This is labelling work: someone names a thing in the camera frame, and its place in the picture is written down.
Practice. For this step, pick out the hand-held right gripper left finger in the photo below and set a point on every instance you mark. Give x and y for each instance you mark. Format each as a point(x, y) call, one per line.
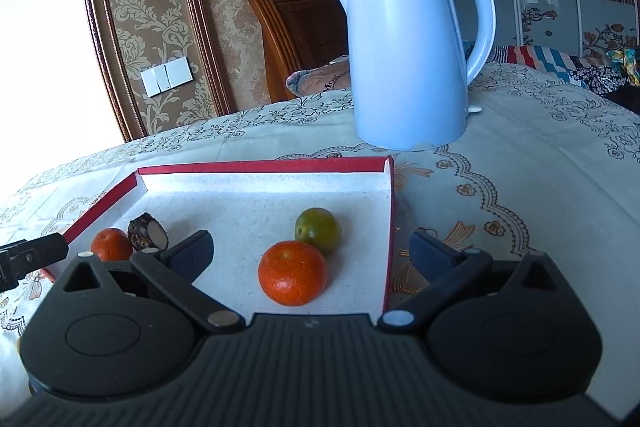
point(192, 252)

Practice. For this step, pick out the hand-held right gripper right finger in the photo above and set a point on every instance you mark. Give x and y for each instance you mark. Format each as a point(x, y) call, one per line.
point(430, 257)

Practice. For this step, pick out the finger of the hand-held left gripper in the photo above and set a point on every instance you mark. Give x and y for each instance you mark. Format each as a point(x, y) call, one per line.
point(35, 254)

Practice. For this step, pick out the dark sugarcane piece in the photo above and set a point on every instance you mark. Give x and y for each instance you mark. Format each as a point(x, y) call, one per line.
point(142, 227)

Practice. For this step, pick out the red cardboard tray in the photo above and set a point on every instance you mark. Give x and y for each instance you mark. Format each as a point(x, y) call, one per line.
point(250, 207)

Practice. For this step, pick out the orange mandarin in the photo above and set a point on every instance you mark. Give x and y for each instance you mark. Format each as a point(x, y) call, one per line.
point(110, 244)
point(292, 272)

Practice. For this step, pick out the green jujube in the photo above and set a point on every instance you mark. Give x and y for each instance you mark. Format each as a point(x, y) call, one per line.
point(317, 229)

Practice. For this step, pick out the light blue electric kettle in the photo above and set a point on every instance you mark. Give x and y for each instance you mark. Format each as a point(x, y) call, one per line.
point(400, 57)

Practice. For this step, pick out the pink patterned pillow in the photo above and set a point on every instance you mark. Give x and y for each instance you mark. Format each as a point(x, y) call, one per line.
point(320, 79)

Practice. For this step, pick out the colourful patterned bedding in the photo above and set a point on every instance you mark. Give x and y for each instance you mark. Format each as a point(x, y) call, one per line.
point(550, 62)

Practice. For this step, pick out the brown wooden bed headboard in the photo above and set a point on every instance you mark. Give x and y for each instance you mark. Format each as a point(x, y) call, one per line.
point(300, 32)

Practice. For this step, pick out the white wall light switch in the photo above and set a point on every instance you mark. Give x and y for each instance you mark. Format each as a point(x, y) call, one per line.
point(165, 78)

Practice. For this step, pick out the gilded wall moulding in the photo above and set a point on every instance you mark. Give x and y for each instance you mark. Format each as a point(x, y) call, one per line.
point(92, 7)

